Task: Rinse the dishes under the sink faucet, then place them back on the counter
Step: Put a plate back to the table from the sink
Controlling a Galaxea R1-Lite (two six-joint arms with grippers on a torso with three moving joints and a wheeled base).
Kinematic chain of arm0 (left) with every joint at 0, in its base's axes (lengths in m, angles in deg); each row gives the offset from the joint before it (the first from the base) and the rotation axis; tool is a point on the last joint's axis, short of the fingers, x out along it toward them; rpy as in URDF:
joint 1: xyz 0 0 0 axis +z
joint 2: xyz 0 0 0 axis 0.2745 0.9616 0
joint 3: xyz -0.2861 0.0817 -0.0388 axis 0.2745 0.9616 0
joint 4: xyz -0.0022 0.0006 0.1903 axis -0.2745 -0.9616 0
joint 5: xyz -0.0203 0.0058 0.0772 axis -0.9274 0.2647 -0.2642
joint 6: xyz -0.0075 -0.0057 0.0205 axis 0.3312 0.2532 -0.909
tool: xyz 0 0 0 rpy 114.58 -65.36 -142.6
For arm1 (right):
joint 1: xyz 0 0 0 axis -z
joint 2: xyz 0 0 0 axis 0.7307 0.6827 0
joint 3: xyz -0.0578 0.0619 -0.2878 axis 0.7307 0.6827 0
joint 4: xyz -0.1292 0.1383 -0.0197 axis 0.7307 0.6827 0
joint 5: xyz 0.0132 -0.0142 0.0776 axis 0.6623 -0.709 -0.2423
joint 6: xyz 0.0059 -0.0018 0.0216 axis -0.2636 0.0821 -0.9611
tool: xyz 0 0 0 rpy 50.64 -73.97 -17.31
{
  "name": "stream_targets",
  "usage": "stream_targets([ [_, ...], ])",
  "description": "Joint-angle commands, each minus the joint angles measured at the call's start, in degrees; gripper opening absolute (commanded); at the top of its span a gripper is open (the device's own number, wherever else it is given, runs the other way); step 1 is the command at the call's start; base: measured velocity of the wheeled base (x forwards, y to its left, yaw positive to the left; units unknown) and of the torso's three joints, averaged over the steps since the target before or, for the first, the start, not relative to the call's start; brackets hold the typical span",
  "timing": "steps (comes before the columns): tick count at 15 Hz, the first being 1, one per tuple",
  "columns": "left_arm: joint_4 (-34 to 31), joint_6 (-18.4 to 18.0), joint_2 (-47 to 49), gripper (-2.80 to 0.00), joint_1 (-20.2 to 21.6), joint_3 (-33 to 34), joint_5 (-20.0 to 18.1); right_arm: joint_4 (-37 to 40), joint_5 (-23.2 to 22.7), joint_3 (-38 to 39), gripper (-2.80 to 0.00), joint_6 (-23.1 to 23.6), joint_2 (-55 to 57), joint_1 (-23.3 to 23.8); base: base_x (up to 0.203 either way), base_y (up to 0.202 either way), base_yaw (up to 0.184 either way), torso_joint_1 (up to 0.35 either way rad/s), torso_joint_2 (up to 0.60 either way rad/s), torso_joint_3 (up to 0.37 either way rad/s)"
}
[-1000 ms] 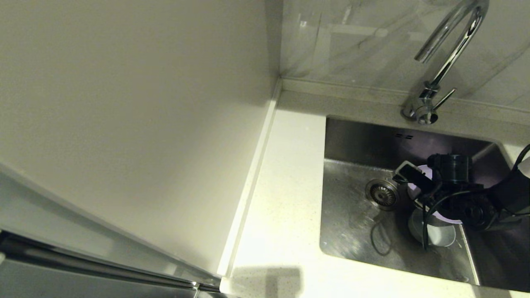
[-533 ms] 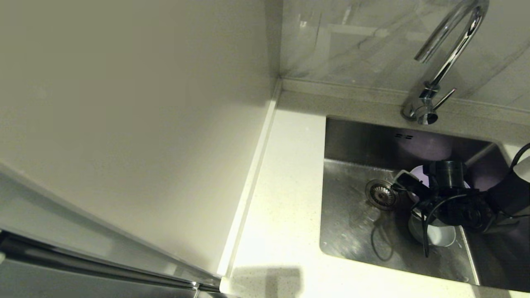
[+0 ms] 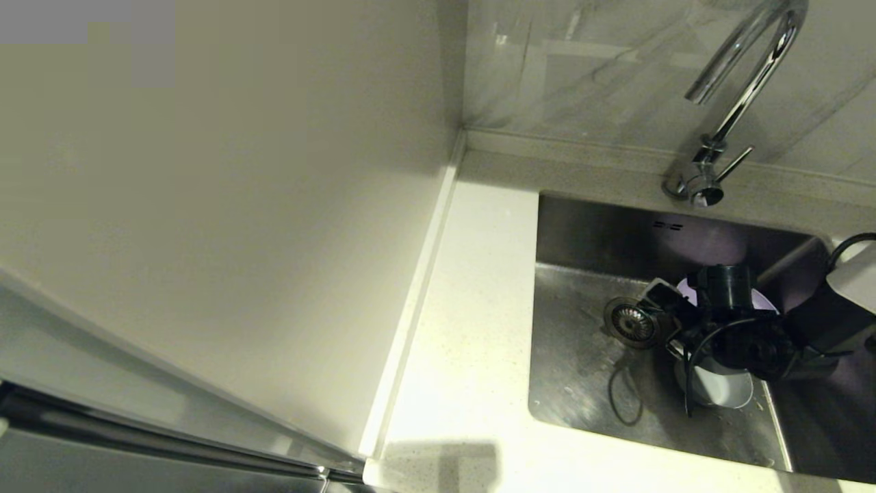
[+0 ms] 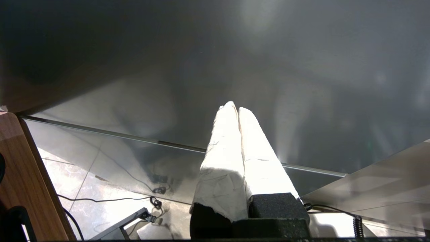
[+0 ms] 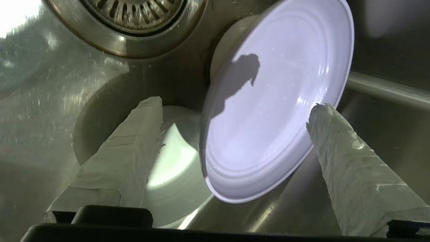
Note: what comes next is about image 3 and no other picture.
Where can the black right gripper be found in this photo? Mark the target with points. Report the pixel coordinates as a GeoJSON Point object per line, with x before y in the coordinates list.
{"type": "Point", "coordinates": [725, 335]}

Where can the pale blue round bowl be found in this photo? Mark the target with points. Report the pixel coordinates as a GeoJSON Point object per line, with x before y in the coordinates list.
{"type": "Point", "coordinates": [725, 390]}

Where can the purple plate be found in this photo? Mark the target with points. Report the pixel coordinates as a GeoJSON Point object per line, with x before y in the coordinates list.
{"type": "Point", "coordinates": [763, 299]}

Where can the chrome gooseneck faucet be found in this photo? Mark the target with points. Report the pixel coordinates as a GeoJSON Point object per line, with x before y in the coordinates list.
{"type": "Point", "coordinates": [739, 106]}

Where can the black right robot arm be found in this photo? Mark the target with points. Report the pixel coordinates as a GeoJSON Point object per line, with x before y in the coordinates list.
{"type": "Point", "coordinates": [828, 322]}

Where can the stainless steel sink basin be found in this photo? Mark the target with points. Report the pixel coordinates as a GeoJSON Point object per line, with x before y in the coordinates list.
{"type": "Point", "coordinates": [595, 390]}

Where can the round metal drain strainer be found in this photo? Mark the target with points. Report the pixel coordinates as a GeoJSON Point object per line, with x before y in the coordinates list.
{"type": "Point", "coordinates": [626, 323]}

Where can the tall silver door refrigerator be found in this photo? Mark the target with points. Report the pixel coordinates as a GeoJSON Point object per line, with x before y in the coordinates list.
{"type": "Point", "coordinates": [205, 171]}

